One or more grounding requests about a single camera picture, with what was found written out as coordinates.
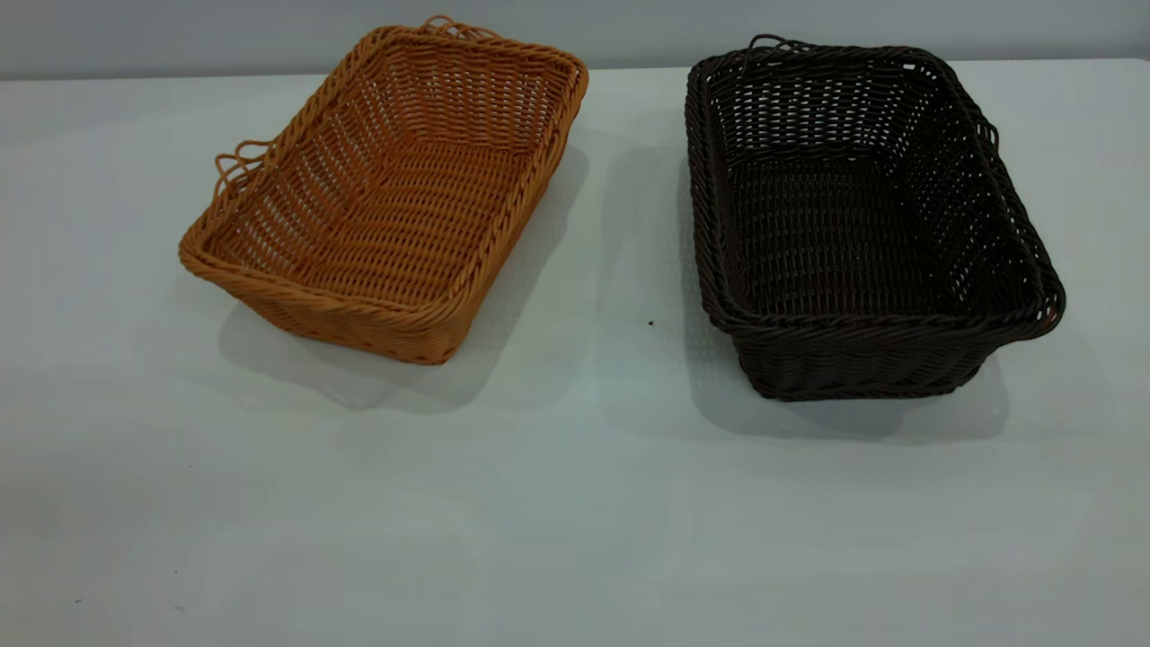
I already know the orange wicker basket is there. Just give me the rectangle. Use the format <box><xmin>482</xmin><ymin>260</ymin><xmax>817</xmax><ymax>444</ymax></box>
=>
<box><xmin>178</xmin><ymin>13</ymin><xmax>590</xmax><ymax>366</ymax></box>

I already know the dark brown wicker basket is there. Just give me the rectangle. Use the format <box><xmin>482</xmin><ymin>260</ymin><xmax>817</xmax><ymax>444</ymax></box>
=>
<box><xmin>685</xmin><ymin>34</ymin><xmax>1067</xmax><ymax>403</ymax></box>

